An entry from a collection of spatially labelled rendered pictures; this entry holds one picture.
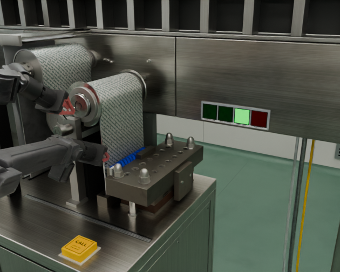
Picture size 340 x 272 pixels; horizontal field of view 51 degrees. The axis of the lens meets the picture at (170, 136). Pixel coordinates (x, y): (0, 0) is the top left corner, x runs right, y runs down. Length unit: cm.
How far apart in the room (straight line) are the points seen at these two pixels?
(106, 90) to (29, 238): 51
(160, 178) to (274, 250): 158
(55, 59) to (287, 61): 78
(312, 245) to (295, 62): 175
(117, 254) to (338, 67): 83
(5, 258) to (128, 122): 60
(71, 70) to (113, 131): 30
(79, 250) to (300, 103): 79
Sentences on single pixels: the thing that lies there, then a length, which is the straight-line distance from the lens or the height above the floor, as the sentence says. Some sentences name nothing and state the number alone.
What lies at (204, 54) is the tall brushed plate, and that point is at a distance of 127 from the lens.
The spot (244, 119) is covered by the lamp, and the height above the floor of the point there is 118.
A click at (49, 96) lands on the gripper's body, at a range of 107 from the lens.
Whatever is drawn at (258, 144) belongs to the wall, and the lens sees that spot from 386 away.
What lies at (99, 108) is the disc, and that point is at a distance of 114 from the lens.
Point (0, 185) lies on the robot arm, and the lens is 64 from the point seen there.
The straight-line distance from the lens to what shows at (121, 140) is 126.
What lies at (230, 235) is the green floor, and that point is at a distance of 267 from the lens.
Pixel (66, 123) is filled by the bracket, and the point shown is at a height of 119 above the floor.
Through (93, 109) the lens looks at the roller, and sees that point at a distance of 115.
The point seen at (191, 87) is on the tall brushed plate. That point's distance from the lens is 132.
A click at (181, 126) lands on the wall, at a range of 417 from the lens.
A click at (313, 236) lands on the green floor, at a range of 281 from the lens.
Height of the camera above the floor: 155
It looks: 20 degrees down
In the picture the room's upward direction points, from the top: straight up
